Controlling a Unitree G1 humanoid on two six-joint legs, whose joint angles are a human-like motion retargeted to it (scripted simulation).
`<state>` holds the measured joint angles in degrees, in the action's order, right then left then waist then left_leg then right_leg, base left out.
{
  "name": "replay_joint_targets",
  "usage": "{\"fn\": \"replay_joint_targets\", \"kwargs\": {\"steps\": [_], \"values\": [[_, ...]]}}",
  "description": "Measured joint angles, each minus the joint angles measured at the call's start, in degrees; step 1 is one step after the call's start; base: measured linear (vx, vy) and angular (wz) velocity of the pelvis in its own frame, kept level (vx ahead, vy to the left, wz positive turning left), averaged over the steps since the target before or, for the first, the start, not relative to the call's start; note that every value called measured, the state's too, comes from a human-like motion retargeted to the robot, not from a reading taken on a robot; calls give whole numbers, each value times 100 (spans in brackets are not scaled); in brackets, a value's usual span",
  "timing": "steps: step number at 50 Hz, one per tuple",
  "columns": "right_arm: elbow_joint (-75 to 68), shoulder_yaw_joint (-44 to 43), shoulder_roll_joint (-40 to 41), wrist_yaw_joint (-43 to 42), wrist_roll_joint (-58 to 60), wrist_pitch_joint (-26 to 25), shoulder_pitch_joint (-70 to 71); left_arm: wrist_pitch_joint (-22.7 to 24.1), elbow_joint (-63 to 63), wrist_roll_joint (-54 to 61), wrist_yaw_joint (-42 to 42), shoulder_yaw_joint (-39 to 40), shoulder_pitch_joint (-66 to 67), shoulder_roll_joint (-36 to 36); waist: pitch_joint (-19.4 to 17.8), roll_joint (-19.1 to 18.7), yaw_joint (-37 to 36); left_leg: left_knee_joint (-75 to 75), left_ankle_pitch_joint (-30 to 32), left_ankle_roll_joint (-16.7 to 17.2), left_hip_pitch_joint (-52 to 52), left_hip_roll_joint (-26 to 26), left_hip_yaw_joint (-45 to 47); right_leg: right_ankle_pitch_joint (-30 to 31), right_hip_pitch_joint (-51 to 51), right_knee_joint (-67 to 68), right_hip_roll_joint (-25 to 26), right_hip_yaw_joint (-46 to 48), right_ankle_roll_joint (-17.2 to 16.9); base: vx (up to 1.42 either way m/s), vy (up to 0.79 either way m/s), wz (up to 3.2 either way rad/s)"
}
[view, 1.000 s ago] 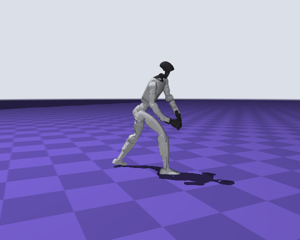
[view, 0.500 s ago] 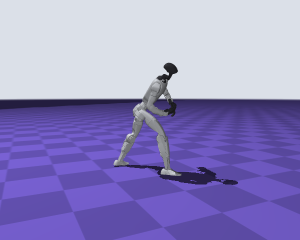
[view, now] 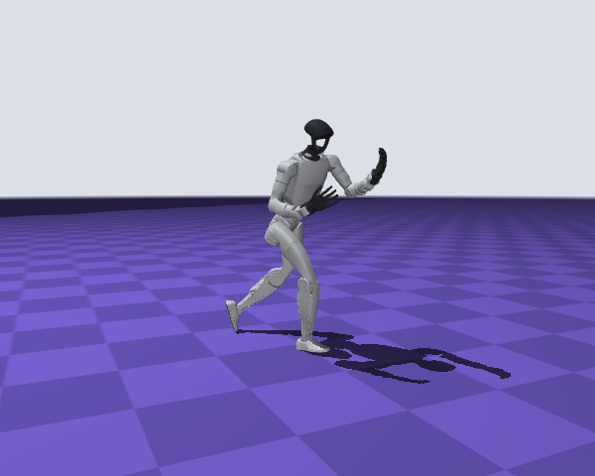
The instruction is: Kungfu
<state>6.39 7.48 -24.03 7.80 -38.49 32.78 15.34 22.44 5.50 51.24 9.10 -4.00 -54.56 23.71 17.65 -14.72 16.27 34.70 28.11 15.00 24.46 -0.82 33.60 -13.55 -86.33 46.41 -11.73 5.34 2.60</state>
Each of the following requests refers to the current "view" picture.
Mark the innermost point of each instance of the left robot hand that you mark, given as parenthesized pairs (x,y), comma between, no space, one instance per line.
(380,168)

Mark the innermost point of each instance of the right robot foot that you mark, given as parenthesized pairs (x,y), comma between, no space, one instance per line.
(311,346)

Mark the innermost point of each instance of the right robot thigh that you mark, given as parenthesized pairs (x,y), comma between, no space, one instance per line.
(290,246)

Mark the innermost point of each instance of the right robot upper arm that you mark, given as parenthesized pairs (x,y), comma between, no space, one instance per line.
(285,171)

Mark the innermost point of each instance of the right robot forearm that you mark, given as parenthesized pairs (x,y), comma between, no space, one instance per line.
(287,210)

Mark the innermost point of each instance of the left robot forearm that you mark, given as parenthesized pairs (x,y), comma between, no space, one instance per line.
(361,187)

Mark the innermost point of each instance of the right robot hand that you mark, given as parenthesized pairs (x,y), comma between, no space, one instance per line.
(318,202)

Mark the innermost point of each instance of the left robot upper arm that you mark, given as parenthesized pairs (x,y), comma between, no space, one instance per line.
(341,176)

